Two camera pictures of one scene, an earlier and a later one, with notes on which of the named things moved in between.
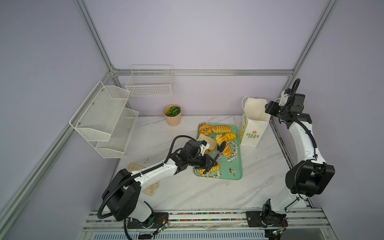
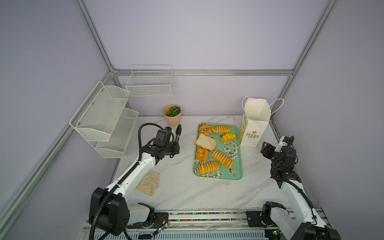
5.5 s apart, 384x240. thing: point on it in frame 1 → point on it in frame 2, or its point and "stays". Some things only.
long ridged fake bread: (219, 139) → (222, 158)
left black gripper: (206, 161) → (176, 150)
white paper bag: (255, 116) stays
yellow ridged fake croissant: (221, 129) stays
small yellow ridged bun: (229, 136) stays
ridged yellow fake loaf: (214, 169) stays
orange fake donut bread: (205, 129) stays
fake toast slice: (210, 140) stays
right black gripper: (269, 108) → (268, 148)
